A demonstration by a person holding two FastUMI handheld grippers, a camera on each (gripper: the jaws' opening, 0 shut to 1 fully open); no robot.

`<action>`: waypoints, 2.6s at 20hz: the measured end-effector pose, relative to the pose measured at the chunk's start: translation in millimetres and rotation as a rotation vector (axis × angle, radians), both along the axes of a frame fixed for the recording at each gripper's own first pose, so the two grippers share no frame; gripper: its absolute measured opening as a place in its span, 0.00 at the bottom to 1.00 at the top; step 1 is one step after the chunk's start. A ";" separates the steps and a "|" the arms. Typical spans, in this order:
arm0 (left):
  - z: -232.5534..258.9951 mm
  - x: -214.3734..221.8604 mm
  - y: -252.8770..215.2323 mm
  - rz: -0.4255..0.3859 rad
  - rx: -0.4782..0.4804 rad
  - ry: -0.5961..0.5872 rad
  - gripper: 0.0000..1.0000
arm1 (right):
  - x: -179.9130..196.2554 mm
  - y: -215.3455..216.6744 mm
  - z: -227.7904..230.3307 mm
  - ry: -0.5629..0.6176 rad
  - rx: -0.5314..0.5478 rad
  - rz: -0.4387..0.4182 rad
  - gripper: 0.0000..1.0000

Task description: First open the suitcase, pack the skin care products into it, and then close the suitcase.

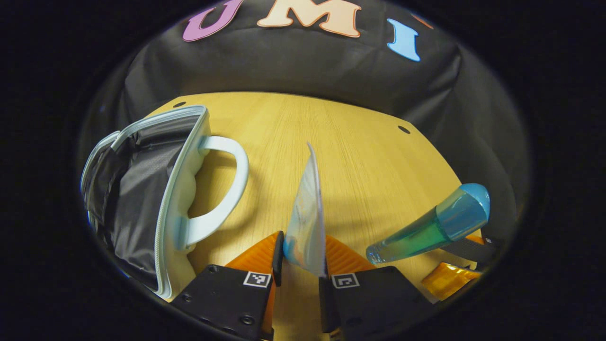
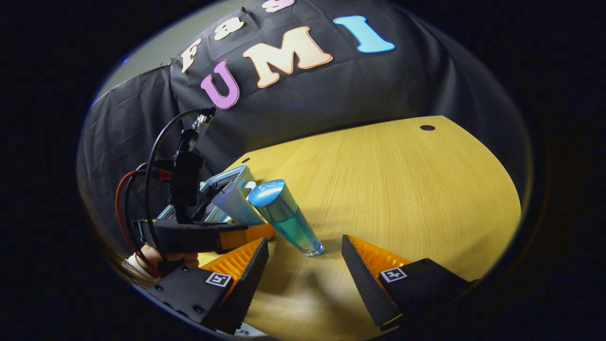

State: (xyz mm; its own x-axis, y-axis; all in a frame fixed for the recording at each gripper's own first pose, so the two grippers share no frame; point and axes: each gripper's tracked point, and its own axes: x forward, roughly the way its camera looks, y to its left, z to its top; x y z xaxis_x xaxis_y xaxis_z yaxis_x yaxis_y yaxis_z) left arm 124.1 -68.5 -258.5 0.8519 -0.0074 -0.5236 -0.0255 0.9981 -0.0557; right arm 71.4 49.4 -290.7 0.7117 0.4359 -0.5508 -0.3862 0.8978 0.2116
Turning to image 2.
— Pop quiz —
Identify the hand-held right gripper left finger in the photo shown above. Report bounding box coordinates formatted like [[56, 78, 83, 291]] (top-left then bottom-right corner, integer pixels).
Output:
[[144, 237, 270, 335]]

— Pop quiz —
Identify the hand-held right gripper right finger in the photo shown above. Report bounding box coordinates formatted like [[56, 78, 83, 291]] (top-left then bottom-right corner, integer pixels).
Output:
[[341, 234, 475, 332]]

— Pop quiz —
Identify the blue skincare bottle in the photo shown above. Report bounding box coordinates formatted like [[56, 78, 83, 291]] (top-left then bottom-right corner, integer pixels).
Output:
[[247, 179, 325, 258]]

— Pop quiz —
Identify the light blue suitcase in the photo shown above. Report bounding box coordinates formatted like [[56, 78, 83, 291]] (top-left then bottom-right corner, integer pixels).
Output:
[[156, 164, 259, 224]]

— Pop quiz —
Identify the black cable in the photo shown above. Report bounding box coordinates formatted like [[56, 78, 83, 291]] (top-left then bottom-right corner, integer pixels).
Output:
[[144, 108, 217, 259]]

